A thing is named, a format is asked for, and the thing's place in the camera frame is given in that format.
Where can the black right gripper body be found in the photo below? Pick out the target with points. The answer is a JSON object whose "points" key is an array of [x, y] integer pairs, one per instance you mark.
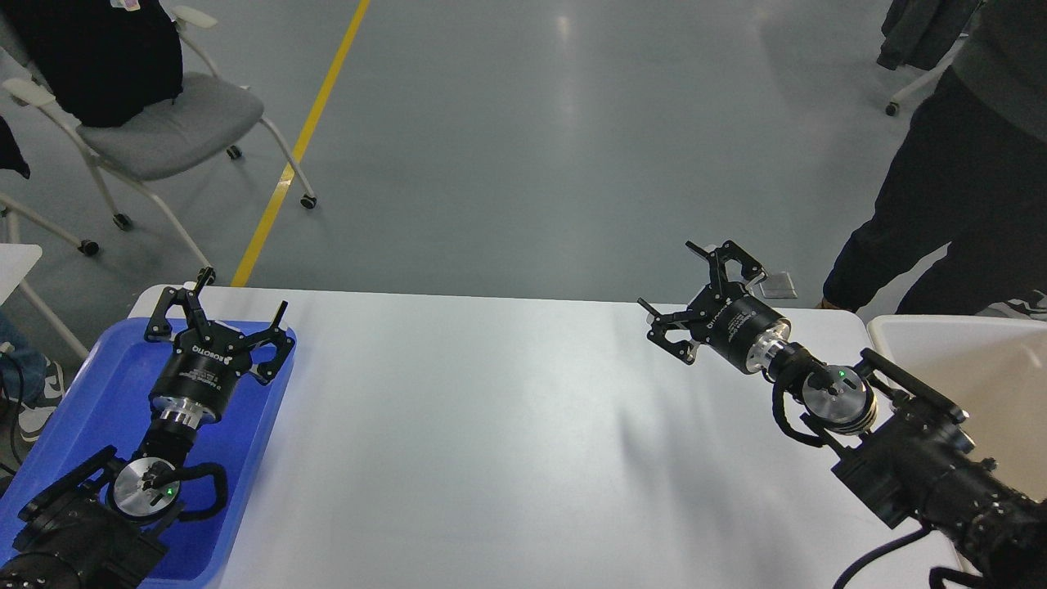
{"points": [[741, 328]]}

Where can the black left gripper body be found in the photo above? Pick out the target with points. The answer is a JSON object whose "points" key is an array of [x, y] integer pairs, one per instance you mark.
{"points": [[202, 371]]}

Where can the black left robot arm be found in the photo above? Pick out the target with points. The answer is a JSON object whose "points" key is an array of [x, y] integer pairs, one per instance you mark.
{"points": [[145, 479]]}

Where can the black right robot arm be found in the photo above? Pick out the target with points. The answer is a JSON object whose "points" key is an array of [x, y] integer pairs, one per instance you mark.
{"points": [[900, 444]]}

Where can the blue plastic tray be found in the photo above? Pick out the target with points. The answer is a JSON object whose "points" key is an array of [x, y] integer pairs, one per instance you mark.
{"points": [[108, 404]]}

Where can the clear floor plate right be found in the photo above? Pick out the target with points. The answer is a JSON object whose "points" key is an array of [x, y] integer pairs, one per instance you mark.
{"points": [[778, 285]]}

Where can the seated person in jeans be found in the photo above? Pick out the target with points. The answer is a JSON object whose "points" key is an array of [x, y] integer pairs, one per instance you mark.
{"points": [[35, 382]]}

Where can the grey office chair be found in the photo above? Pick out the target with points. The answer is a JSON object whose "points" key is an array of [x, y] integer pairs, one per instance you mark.
{"points": [[165, 139]]}

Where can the beige plastic bin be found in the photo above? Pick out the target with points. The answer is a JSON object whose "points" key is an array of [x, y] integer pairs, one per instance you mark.
{"points": [[995, 369]]}

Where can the black jacket on chair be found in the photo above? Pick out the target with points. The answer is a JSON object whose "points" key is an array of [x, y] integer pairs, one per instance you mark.
{"points": [[105, 61]]}

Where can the person in black trousers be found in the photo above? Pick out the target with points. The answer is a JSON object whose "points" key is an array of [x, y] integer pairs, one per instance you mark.
{"points": [[969, 177]]}

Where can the white chair base right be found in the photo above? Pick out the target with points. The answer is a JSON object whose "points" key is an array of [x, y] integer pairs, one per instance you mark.
{"points": [[893, 106]]}

